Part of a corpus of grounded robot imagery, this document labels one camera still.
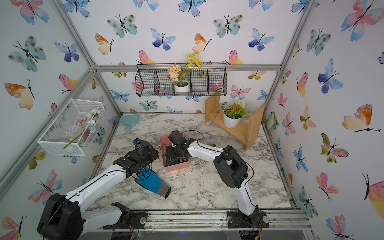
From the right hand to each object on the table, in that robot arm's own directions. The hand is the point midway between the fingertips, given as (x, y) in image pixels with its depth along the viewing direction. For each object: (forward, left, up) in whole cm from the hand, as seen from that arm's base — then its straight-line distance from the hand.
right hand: (169, 151), depth 90 cm
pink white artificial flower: (-1, +36, +22) cm, 42 cm away
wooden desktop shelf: (+10, -45, +9) cm, 47 cm away
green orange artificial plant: (+20, -40, +17) cm, 47 cm away
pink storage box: (+11, +5, -6) cm, 14 cm away
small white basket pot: (+31, -8, +23) cm, 39 cm away
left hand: (-2, +5, +4) cm, 7 cm away
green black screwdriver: (-4, -1, -5) cm, 6 cm away
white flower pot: (+20, -37, +5) cm, 43 cm away
